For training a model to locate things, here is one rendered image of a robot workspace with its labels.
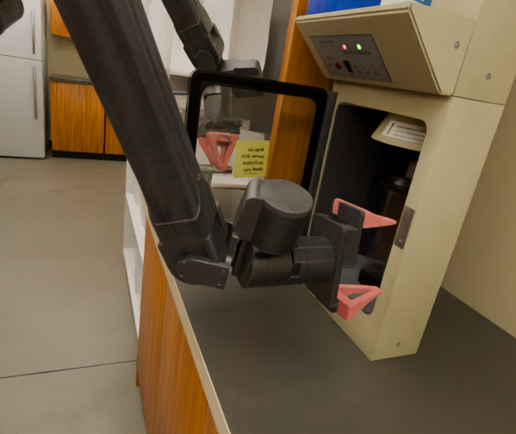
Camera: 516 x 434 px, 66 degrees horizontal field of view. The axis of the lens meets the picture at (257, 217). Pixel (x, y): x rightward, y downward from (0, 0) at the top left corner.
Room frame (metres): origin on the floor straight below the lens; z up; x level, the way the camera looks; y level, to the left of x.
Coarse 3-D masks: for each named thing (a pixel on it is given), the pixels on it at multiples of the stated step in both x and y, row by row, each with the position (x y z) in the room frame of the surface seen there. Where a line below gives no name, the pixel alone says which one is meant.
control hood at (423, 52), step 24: (312, 24) 0.79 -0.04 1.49; (336, 24) 0.72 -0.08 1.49; (360, 24) 0.66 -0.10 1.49; (384, 24) 0.61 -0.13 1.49; (408, 24) 0.57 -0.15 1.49; (432, 24) 0.57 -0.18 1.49; (456, 24) 0.59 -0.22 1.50; (312, 48) 0.85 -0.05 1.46; (384, 48) 0.64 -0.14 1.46; (408, 48) 0.60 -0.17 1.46; (432, 48) 0.58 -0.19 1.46; (456, 48) 0.60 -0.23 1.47; (408, 72) 0.63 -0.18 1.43; (432, 72) 0.59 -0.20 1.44; (456, 72) 0.60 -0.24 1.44
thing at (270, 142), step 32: (224, 96) 0.75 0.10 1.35; (256, 96) 0.79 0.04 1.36; (288, 96) 0.82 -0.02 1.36; (224, 128) 0.75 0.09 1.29; (256, 128) 0.79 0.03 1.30; (288, 128) 0.83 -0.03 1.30; (224, 160) 0.76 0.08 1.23; (256, 160) 0.80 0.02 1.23; (288, 160) 0.84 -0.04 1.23; (224, 192) 0.76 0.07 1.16
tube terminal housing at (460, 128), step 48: (432, 0) 0.69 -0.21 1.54; (480, 0) 0.61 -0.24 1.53; (480, 48) 0.61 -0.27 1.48; (384, 96) 0.74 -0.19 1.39; (432, 96) 0.64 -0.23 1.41; (480, 96) 0.63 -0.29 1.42; (432, 144) 0.61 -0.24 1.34; (480, 144) 0.64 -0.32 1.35; (432, 192) 0.61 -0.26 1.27; (432, 240) 0.63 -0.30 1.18; (384, 288) 0.62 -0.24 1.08; (432, 288) 0.64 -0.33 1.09; (384, 336) 0.61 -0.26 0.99
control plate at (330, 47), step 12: (312, 36) 0.82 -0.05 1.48; (324, 36) 0.78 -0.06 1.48; (336, 36) 0.74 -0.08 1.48; (348, 36) 0.71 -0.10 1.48; (360, 36) 0.68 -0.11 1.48; (324, 48) 0.80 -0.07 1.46; (336, 48) 0.77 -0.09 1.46; (348, 48) 0.73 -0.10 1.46; (372, 48) 0.67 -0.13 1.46; (324, 60) 0.83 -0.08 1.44; (336, 60) 0.79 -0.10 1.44; (348, 60) 0.75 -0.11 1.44; (360, 60) 0.72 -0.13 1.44; (372, 60) 0.69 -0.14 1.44; (336, 72) 0.82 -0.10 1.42; (348, 72) 0.78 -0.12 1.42; (360, 72) 0.74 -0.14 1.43; (372, 72) 0.71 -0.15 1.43; (384, 72) 0.68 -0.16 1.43
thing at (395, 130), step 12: (384, 120) 0.77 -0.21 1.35; (396, 120) 0.74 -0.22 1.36; (408, 120) 0.72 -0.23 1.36; (420, 120) 0.71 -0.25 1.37; (384, 132) 0.74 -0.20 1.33; (396, 132) 0.72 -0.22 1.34; (408, 132) 0.71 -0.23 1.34; (420, 132) 0.70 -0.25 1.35; (396, 144) 0.71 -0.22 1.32; (408, 144) 0.70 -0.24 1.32; (420, 144) 0.69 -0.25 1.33
